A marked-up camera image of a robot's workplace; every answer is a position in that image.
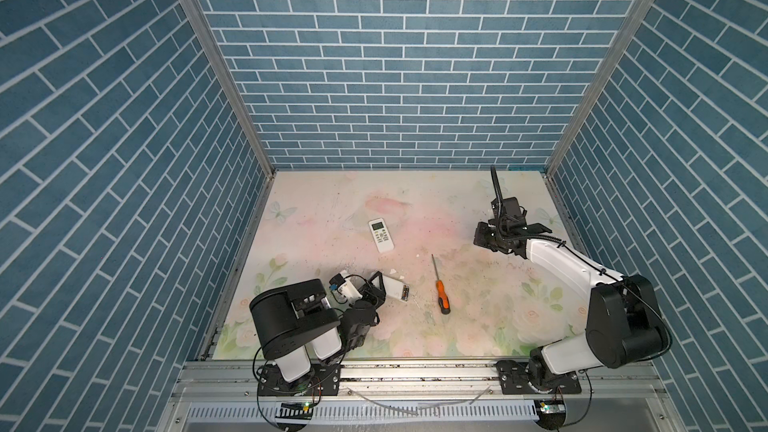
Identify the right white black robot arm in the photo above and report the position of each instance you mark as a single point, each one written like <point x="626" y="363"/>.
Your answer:
<point x="623" y="325"/>

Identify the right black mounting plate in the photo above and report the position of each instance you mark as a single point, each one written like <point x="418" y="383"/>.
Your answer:
<point x="533" y="377"/>

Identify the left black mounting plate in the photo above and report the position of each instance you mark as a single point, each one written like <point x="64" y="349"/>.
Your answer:
<point x="321" y="380"/>

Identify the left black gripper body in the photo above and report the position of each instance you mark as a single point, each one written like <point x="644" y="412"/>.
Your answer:
<point x="372" y="301"/>

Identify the white perforated cable duct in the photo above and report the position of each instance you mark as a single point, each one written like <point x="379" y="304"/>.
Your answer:
<point x="363" y="413"/>

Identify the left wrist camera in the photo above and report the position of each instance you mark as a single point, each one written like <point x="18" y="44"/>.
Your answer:
<point x="343" y="290"/>

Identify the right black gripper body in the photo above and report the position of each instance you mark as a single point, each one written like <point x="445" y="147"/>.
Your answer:
<point x="490" y="237"/>

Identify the white remote control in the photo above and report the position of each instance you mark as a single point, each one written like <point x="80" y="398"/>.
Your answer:
<point x="396" y="289"/>
<point x="381" y="236"/>

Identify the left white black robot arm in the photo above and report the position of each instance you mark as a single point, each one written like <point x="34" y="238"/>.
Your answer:
<point x="303" y="338"/>

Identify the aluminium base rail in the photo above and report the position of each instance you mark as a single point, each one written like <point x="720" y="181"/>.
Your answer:
<point x="632" y="398"/>

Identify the black mounting plate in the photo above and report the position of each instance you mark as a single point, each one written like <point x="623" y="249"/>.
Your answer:
<point x="321" y="380"/>
<point x="533" y="377"/>

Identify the orange handled screwdriver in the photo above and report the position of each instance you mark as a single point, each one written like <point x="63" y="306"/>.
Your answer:
<point x="443" y="299"/>

